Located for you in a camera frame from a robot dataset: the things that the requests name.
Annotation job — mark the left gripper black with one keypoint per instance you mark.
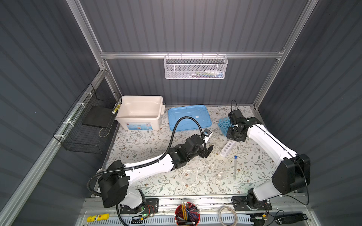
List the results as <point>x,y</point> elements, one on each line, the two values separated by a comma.
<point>206,151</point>

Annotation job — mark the clear petri dish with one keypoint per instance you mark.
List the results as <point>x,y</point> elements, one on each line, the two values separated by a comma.
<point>189,177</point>

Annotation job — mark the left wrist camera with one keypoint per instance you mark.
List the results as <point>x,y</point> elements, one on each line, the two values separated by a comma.
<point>207,135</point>

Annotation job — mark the white test tube rack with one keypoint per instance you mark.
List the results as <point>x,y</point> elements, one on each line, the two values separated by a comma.
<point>227,148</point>

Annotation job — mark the white wire wall basket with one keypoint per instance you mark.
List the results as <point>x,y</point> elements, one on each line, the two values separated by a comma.
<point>195,67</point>

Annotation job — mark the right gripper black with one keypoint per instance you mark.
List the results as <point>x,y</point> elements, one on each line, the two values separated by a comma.
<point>229,136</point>

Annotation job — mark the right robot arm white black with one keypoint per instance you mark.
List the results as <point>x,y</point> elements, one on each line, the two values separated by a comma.
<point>292,169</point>

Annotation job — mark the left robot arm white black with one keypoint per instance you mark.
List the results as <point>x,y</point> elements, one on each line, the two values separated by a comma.
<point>116,182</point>

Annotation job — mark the yellow marker bottle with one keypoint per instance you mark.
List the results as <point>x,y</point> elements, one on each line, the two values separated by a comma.
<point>98,217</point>

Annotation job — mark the white plastic storage bin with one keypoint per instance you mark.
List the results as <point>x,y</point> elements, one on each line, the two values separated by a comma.
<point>141,113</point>

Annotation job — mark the red pencil cup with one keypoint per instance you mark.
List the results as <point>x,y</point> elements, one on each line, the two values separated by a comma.
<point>187,214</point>

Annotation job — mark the long blue-capped test tube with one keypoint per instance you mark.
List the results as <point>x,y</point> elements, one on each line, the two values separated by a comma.
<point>235,168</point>

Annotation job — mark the black wire side basket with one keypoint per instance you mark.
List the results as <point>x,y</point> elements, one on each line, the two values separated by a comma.
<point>90,125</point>

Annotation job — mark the blue test tube rack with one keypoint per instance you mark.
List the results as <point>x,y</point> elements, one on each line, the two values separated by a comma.
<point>224,125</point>

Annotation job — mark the black device on shelf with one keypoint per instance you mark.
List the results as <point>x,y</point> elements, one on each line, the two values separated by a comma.
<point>290,218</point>

